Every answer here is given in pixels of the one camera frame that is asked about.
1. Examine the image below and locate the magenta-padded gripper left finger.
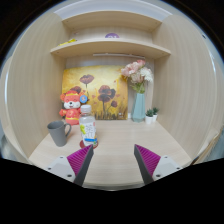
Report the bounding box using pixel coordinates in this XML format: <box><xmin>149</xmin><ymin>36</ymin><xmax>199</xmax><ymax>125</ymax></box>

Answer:
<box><xmin>44</xmin><ymin>143</ymin><xmax>95</xmax><ymax>187</ymax></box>

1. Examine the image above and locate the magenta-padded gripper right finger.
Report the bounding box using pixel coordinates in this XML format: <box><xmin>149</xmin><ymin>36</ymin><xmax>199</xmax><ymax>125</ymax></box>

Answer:
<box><xmin>133</xmin><ymin>143</ymin><xmax>183</xmax><ymax>186</ymax></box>

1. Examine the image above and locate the clear plastic drink bottle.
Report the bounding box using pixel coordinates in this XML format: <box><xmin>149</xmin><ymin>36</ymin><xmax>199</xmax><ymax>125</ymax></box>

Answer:
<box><xmin>78</xmin><ymin>104</ymin><xmax>99</xmax><ymax>148</ymax></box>

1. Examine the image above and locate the flat round red coaster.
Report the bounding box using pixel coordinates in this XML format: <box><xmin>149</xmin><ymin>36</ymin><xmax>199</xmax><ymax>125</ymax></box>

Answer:
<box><xmin>79</xmin><ymin>139</ymin><xmax>100</xmax><ymax>150</ymax></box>

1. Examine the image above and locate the grey ceramic mug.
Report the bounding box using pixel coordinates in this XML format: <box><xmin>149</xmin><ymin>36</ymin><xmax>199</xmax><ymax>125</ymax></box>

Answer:
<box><xmin>46</xmin><ymin>120</ymin><xmax>73</xmax><ymax>148</ymax></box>

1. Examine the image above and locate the small white potted succulent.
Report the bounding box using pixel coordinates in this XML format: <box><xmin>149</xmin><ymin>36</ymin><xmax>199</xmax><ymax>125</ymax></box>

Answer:
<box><xmin>144</xmin><ymin>108</ymin><xmax>155</xmax><ymax>125</ymax></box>
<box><xmin>151</xmin><ymin>106</ymin><xmax>160</xmax><ymax>123</ymax></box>

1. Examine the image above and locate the red plush mascot toy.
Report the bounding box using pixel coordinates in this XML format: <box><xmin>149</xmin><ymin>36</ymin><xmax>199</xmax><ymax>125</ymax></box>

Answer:
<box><xmin>58</xmin><ymin>90</ymin><xmax>89</xmax><ymax>126</ymax></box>

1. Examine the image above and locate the teal faceted vase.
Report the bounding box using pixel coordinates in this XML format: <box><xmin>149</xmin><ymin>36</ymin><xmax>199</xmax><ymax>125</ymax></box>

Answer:
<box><xmin>131</xmin><ymin>92</ymin><xmax>147</xmax><ymax>123</ymax></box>

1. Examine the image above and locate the yellow poppy flower painting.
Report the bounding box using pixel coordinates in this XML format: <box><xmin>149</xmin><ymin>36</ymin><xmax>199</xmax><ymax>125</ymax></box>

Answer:
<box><xmin>61</xmin><ymin>65</ymin><xmax>129</xmax><ymax>121</ymax></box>

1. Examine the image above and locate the pink and white flower bouquet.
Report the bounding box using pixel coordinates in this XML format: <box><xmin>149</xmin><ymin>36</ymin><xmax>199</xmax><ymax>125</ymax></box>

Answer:
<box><xmin>120</xmin><ymin>59</ymin><xmax>154</xmax><ymax>94</ymax></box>

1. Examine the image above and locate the light wooden shelf unit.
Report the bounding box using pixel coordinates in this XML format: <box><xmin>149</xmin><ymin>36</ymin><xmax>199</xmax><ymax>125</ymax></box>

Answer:
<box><xmin>0</xmin><ymin>9</ymin><xmax>224</xmax><ymax>164</ymax></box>

